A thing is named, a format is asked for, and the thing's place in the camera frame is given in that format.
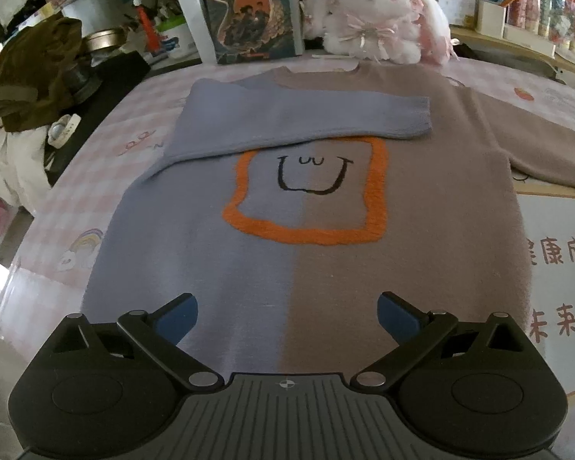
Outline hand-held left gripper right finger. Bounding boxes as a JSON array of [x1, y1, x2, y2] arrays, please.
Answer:
[[352, 291, 540, 389]]

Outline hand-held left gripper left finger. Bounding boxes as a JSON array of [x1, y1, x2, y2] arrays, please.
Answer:
[[38, 292, 219, 394]]

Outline blue and brown knit sweater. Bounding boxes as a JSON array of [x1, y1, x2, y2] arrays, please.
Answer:
[[79, 64, 575, 384]]

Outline white wristwatch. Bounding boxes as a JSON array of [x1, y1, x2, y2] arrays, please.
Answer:
[[45, 112, 82, 148]]

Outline white cloth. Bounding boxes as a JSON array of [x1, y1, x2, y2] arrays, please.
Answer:
[[0, 125, 44, 212]]

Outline white pen cup green lid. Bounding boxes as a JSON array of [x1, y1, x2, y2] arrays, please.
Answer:
[[156, 14, 192, 53]]

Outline olive green cloth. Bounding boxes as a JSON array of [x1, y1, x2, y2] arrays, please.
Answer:
[[0, 16, 84, 132]]

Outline round metal tin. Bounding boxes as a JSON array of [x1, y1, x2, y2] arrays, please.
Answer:
[[84, 29, 128, 53]]

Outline red bottle with white cap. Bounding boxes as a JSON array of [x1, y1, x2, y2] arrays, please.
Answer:
[[134, 0, 166, 56]]

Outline long white box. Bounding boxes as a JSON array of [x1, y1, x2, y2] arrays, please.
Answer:
[[503, 24, 557, 58]]

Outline large illustrated book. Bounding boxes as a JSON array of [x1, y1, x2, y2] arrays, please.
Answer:
[[199, 0, 305, 65]]

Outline white cube box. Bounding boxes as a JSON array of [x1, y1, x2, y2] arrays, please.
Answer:
[[474, 0, 509, 39]]

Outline pink white bunny plush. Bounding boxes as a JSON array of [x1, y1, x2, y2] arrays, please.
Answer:
[[302, 0, 453, 65]]

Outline white card box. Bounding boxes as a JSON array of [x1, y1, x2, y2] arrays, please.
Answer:
[[436, 0, 477, 15]]

